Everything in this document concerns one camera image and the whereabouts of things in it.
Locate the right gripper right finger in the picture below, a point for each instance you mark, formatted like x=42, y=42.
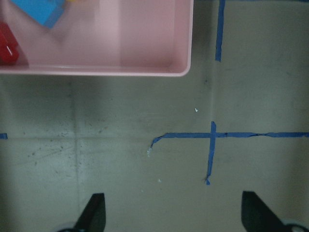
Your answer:
x=256, y=216

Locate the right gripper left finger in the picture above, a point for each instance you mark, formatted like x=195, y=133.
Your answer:
x=93, y=217

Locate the red toy block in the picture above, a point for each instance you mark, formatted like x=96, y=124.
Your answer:
x=8, y=45

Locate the blue toy block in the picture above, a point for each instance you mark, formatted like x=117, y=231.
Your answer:
x=44, y=12

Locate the pink plastic box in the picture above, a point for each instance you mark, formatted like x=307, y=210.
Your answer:
x=105, y=38

